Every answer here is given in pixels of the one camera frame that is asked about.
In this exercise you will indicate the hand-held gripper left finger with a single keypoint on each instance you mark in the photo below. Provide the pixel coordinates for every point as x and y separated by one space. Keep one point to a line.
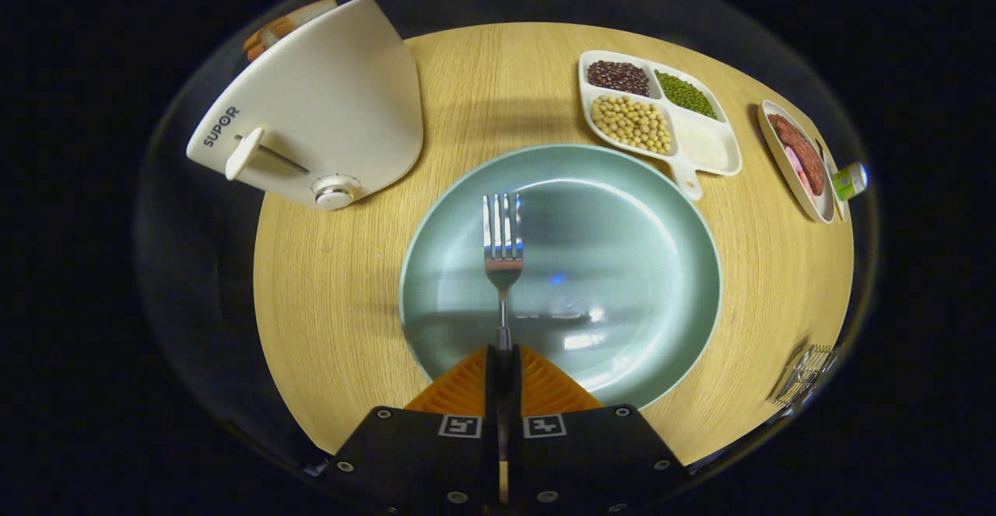
492 399

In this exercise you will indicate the green mung beans heap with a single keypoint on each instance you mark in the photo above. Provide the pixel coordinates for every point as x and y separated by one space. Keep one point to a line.
685 94

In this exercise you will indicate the white divided tray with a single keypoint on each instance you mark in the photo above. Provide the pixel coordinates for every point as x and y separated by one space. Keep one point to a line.
685 177

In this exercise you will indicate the light toast slice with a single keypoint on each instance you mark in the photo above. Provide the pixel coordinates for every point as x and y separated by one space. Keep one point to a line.
303 14

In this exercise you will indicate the small white dish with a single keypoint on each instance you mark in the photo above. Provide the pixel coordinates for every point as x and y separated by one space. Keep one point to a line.
840 206

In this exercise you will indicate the red beans heap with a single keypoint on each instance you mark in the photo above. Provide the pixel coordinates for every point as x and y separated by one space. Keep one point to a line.
617 76

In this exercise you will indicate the soybeans heap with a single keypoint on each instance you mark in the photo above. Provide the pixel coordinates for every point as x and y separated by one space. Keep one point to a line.
632 123

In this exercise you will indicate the brown steak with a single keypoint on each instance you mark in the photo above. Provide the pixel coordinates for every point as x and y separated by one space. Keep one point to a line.
801 154

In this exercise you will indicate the white toaster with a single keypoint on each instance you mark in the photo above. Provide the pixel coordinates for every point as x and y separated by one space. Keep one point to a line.
334 103

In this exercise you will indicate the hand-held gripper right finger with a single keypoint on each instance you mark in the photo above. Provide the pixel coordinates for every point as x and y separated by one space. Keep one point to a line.
515 399

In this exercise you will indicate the pale green plate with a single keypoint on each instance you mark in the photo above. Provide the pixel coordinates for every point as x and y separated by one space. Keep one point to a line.
622 282

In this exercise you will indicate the pink ham slice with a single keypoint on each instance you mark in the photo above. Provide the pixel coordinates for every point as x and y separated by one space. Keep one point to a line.
795 170

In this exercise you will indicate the white rice heap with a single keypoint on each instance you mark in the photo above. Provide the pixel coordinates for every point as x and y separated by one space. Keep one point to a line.
704 146

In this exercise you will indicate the white round plate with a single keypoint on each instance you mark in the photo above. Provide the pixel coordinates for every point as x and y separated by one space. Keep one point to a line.
782 162

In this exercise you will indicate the green white bottle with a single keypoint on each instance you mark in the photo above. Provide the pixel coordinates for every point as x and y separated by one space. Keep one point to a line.
850 180

